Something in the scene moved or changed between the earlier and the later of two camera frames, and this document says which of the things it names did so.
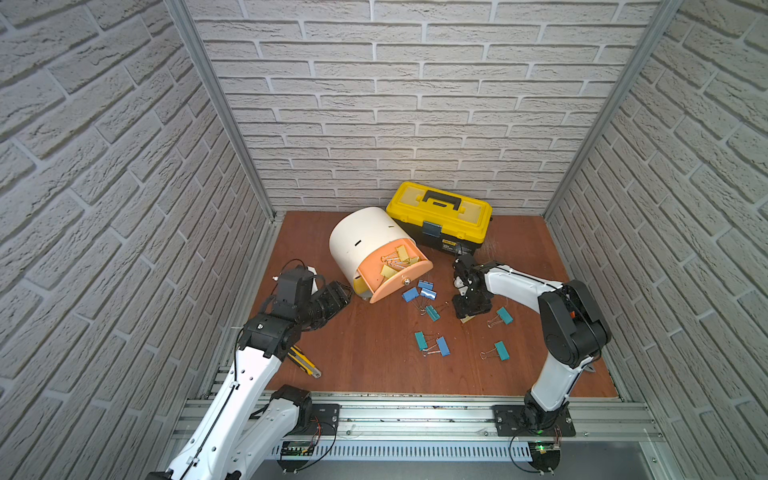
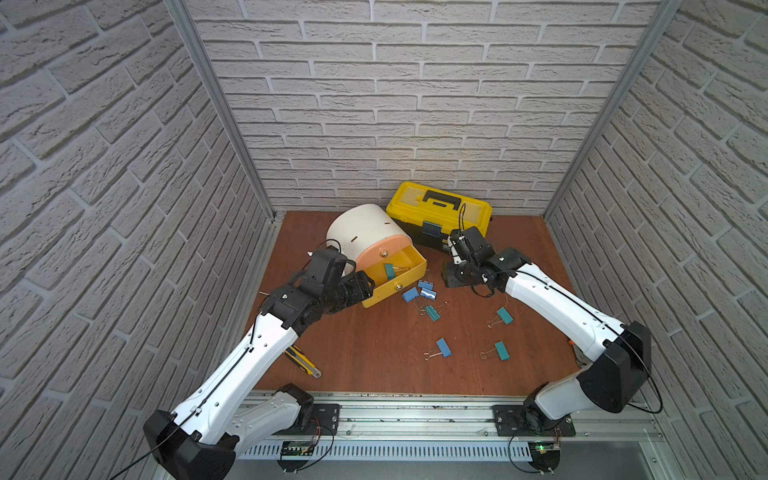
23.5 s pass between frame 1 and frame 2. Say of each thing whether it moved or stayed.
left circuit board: stayed
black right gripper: moved
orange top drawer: moved
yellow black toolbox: stayed
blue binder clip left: stayed
